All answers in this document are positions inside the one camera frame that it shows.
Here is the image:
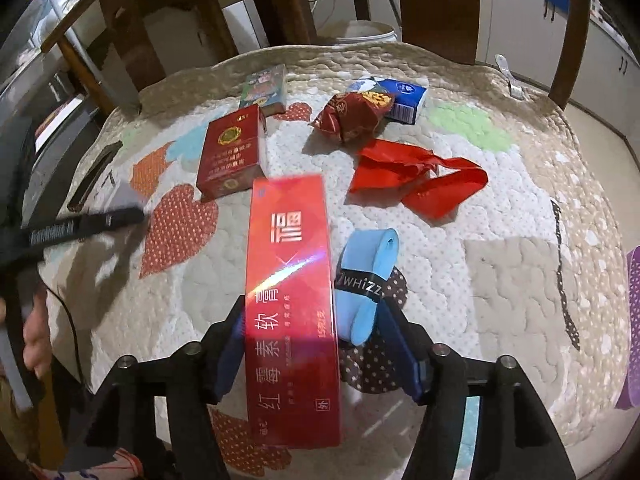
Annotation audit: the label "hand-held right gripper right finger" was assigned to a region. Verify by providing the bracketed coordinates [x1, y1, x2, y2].
[375, 302, 576, 480]

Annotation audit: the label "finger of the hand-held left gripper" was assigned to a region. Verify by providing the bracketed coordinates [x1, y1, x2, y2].
[22, 206, 147, 251]

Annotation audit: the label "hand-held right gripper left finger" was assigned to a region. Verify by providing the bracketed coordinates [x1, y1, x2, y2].
[85, 304, 249, 480]

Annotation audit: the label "long red carton box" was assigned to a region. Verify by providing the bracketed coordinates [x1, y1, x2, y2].
[244, 174, 346, 448]

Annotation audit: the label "purple perforated plastic basket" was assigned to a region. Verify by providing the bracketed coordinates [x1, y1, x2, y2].
[614, 246, 640, 411]

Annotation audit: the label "blue white box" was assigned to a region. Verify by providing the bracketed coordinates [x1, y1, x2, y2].
[347, 77, 428, 126]

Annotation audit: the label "person's left hand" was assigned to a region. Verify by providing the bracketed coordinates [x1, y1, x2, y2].
[22, 290, 52, 378]

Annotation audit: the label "blue grip tape roll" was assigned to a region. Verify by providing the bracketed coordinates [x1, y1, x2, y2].
[332, 228, 401, 346]

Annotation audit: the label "dark red cigarette box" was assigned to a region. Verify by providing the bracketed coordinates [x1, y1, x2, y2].
[196, 105, 268, 196]

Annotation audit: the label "person's patterned clothing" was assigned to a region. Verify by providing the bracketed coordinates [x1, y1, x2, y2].
[30, 450, 146, 480]

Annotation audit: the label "red plastic bag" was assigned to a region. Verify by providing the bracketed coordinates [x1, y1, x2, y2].
[348, 139, 488, 221]

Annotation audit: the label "small colourful card box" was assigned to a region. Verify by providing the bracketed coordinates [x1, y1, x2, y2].
[239, 64, 288, 117]

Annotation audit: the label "crumpled red snack wrapper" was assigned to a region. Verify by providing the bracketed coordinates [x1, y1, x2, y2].
[310, 91, 393, 145]

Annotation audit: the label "wooden chair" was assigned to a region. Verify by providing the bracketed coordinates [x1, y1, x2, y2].
[40, 0, 316, 116]
[395, 0, 593, 111]

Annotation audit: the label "clear tablecloth clip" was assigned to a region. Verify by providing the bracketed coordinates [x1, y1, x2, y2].
[494, 54, 525, 100]

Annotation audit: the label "white plastic bucket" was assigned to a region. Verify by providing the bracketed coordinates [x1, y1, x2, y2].
[320, 20, 401, 45]

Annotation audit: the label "grey kitchen cabinets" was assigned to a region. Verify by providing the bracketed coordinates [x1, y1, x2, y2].
[475, 0, 640, 141]

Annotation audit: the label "black cable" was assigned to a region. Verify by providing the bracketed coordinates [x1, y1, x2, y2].
[42, 285, 93, 396]

